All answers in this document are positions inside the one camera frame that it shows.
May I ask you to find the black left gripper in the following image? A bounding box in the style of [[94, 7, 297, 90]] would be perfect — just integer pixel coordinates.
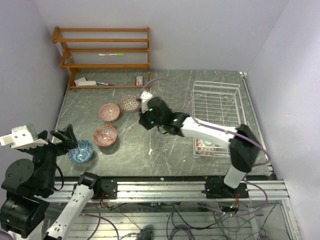
[[23, 122, 77, 192]]

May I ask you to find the white bowl red diamond outside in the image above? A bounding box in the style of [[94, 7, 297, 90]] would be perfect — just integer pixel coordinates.
[[194, 138, 217, 156]]

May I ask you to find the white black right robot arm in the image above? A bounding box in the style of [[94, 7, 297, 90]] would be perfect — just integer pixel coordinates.
[[137, 91, 260, 198]]

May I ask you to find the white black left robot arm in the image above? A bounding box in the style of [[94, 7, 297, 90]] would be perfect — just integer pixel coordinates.
[[0, 124, 102, 240]]

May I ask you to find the wooden shelf rack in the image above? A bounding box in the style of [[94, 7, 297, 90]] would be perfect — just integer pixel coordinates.
[[51, 26, 151, 90]]

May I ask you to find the blue swirl pattern bowl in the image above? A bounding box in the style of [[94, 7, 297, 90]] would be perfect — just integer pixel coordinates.
[[67, 140, 94, 164]]

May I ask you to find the brown flower grid bowl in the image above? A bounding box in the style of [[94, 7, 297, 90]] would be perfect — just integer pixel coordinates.
[[118, 94, 140, 113]]

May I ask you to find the red diamond pattern bowl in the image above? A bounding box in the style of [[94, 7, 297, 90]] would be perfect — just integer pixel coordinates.
[[93, 125, 118, 147]]

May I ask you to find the red white small box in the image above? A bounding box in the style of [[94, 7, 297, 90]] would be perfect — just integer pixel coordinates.
[[135, 76, 144, 86]]

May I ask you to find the red drop pattern bowl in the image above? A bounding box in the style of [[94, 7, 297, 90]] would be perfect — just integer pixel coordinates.
[[98, 103, 121, 123]]

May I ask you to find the white eraser block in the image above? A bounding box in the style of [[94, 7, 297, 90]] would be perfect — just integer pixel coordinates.
[[77, 80, 98, 87]]

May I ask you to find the pink white marker pen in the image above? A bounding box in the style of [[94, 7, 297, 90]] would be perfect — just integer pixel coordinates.
[[96, 81, 115, 87]]

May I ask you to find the green white marker pen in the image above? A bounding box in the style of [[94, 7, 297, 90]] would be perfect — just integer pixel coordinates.
[[98, 53, 124, 56]]

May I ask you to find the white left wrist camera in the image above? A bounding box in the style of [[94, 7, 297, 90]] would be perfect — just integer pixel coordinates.
[[0, 124, 49, 150]]

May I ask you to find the white wire dish rack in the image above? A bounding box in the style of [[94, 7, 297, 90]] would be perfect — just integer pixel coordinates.
[[191, 80, 253, 159]]

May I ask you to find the aluminium rail base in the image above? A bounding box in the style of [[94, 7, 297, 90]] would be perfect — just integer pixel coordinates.
[[47, 178, 291, 203]]

